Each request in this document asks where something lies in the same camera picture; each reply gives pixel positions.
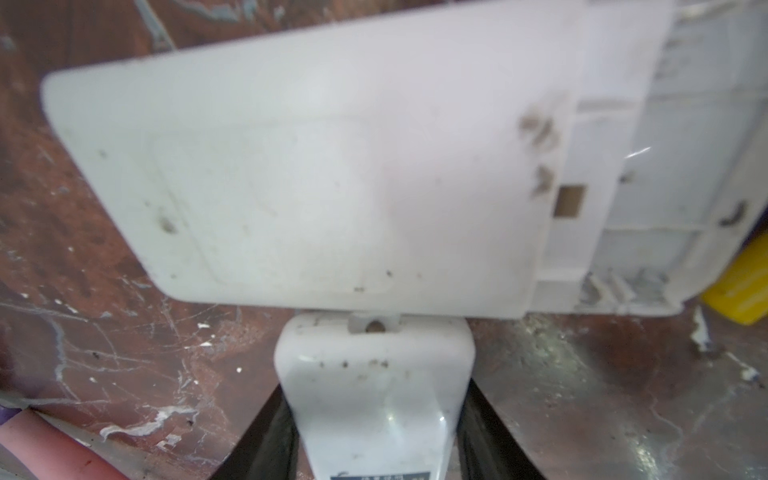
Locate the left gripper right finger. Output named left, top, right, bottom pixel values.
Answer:
left=456, top=379, right=545, bottom=480

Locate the red white remote control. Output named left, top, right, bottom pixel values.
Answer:
left=274, top=312, right=476, bottom=479

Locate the yellow battery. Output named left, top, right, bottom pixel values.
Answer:
left=701, top=232, right=767, bottom=326

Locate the purple pink spatula left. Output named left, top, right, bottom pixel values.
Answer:
left=1, top=406, right=127, bottom=480

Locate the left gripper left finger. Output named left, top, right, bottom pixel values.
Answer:
left=209, top=385, right=300, bottom=480

